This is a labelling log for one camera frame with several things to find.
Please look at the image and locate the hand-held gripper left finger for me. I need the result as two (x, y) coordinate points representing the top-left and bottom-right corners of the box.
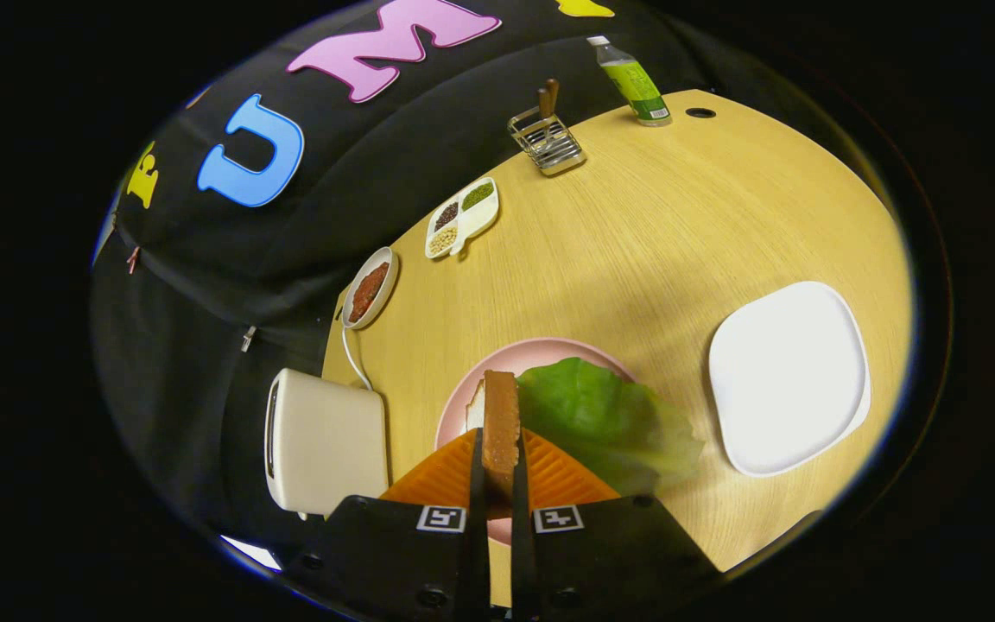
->
(286, 427), (492, 619)

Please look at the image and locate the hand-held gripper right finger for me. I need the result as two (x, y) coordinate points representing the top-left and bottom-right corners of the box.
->
(510, 427), (723, 619)

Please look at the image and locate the toasted bread slice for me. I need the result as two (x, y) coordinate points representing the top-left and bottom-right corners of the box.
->
(466, 371), (522, 519)

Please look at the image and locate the green lettuce leaf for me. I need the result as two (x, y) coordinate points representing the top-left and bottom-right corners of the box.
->
(516, 357), (706, 498)

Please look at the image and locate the pink round plate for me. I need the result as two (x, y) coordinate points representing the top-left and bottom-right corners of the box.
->
(434, 337), (637, 547)

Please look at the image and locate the white toaster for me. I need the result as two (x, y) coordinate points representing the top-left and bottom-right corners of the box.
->
(264, 368), (390, 519)

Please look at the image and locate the red meat slice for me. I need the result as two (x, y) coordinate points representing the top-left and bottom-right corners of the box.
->
(349, 261), (390, 323)

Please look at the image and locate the small grey plate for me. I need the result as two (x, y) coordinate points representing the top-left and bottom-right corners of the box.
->
(341, 246), (400, 330)

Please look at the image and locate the white divided dish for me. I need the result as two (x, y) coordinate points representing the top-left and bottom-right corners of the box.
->
(424, 176), (501, 260)

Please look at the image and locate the white square plate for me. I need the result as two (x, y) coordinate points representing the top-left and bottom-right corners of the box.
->
(708, 281), (872, 478)

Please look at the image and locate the black backdrop cloth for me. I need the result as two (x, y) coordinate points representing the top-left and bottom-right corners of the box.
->
(90, 0), (818, 554)

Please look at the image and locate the green label plastic bottle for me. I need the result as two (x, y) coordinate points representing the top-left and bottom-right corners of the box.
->
(586, 35), (673, 128)

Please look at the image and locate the white toaster cable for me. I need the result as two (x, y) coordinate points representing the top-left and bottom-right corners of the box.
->
(340, 321), (375, 392)

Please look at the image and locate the metal wire rack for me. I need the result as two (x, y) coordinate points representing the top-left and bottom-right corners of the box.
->
(507, 111), (587, 177)

